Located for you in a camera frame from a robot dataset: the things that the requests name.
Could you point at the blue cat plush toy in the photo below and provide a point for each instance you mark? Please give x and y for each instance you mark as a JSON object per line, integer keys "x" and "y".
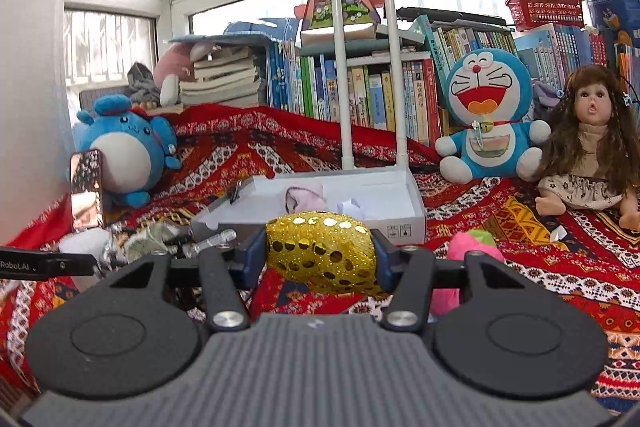
{"x": 485, "y": 92}

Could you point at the pink folded cloth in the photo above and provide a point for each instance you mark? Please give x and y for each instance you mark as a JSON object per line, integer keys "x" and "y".
{"x": 305, "y": 197}

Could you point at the red patterned blanket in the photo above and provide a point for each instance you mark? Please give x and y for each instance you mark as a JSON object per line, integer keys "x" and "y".
{"x": 550, "y": 267}

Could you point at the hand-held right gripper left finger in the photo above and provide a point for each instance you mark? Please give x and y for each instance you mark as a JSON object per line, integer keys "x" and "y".
{"x": 252, "y": 257}

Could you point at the row of upright books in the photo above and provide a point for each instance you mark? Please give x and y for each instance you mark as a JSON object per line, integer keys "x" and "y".
{"x": 320, "y": 82}

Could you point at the white paper scrap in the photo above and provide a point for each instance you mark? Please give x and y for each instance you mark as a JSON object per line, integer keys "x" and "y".
{"x": 558, "y": 234}

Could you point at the grey plush toy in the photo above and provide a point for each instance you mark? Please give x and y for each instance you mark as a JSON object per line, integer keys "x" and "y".
{"x": 142, "y": 84}

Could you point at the white pipe frame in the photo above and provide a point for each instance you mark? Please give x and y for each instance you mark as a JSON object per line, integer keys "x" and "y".
{"x": 341, "y": 57}

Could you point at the pink and green plush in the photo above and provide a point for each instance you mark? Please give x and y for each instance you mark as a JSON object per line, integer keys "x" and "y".
{"x": 470, "y": 249}

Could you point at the white shallow cardboard box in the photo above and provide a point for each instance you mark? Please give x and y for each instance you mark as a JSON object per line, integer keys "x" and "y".
{"x": 385, "y": 207}

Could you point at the pink plush toy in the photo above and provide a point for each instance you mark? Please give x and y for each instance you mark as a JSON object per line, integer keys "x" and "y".
{"x": 172, "y": 67}

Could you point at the stack of worn books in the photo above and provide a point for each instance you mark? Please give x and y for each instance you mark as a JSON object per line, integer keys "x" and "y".
{"x": 220, "y": 77}

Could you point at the white fluffy cloth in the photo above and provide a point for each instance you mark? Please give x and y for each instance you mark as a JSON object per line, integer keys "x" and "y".
{"x": 85, "y": 242}

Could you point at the blue round plush toy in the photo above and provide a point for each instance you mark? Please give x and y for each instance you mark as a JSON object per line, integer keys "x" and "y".
{"x": 125, "y": 157}

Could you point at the black binder clip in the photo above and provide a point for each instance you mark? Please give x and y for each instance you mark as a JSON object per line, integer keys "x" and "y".
{"x": 236, "y": 193}

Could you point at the yellow blue knitted item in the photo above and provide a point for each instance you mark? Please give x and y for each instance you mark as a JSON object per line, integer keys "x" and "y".
{"x": 320, "y": 252}

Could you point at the blue flat box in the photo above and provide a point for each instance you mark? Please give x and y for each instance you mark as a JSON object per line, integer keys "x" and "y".
{"x": 255, "y": 31}

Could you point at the brown-haired baby doll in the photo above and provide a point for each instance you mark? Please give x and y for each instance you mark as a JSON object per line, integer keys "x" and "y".
{"x": 590, "y": 107}

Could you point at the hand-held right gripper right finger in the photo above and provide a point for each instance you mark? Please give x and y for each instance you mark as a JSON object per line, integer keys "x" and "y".
{"x": 382, "y": 257}

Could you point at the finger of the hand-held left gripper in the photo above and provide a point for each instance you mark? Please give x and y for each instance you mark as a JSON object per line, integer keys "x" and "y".
{"x": 65, "y": 264}

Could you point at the blue printed carton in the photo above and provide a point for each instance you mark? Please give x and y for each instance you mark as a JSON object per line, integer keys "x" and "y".
{"x": 612, "y": 2}

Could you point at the red plastic basket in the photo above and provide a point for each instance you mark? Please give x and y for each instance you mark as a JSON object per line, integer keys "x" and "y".
{"x": 545, "y": 9}

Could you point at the green-grey cloth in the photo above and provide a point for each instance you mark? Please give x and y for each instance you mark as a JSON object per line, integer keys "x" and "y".
{"x": 145, "y": 239}

